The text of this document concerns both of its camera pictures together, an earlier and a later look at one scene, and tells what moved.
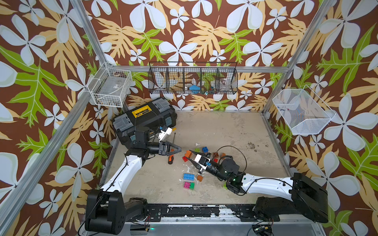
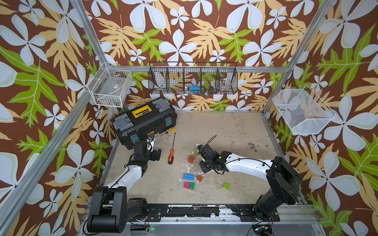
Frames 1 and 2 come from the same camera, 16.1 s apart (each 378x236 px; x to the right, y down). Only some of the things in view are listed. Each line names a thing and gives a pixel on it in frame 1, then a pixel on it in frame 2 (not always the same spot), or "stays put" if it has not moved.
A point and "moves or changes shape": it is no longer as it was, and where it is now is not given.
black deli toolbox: (156, 113) stays put
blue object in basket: (195, 89) stays put
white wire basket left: (110, 87) stays put
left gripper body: (161, 146) -> (152, 155)
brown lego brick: (188, 154) moves or changes shape
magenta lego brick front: (187, 185) stays put
